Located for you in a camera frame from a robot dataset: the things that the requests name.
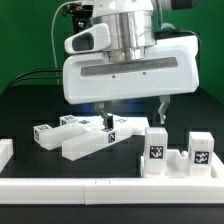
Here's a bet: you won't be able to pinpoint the white chair seat block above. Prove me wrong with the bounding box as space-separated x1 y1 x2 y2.
139 148 224 179

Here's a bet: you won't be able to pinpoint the white flat chair panel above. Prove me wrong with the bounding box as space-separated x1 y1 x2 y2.
119 117 149 135

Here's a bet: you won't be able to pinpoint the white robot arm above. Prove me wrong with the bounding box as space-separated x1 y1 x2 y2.
63 0 200 129

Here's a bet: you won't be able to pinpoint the black cables at base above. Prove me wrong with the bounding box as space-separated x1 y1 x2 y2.
3 68 64 94

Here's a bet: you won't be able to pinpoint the white border fence frame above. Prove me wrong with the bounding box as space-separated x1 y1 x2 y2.
0 138 224 205

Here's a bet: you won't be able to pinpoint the white chair side frame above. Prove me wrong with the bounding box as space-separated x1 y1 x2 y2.
33 115 133 161

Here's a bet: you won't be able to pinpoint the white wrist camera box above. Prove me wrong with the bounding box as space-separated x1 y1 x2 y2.
64 23 111 54

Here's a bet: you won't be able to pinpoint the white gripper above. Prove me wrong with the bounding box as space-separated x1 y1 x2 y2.
63 36 199 129

